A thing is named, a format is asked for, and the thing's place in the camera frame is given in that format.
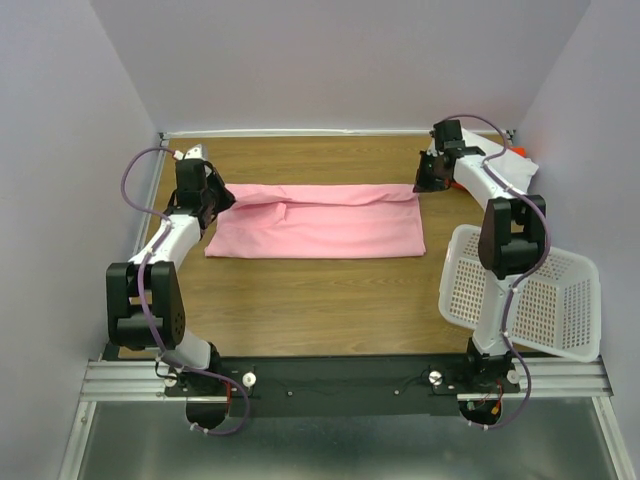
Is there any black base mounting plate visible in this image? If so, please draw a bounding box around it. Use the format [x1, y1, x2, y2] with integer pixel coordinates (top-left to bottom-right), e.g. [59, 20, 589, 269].
[165, 353, 521, 427]

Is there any white plastic laundry basket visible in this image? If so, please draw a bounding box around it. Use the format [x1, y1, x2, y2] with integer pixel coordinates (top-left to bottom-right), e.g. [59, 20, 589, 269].
[438, 225, 601, 363]

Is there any white folded t shirt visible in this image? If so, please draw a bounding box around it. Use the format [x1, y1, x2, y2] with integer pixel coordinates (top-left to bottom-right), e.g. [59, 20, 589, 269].
[462, 128, 539, 192]

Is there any pink t shirt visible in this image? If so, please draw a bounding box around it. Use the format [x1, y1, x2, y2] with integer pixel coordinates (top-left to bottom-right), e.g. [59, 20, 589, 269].
[204, 184, 426, 259]

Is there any orange folded t shirt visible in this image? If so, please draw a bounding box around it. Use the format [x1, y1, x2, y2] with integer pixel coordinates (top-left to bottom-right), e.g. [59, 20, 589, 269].
[449, 146, 528, 191]

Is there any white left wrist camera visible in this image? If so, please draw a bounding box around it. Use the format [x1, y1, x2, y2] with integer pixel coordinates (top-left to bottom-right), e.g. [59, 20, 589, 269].
[172, 144, 208, 162]

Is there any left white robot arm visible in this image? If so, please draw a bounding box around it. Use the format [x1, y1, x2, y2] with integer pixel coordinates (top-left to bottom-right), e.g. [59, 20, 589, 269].
[106, 150, 238, 395]

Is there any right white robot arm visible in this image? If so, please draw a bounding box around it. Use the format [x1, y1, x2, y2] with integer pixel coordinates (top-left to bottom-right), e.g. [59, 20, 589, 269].
[413, 114, 551, 392]

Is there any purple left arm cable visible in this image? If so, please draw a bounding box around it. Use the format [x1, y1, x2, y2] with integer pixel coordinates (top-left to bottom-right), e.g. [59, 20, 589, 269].
[121, 147, 252, 437]

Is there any aluminium frame rail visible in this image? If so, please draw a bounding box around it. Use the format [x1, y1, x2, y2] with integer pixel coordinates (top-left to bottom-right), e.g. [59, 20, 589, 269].
[58, 354, 637, 479]

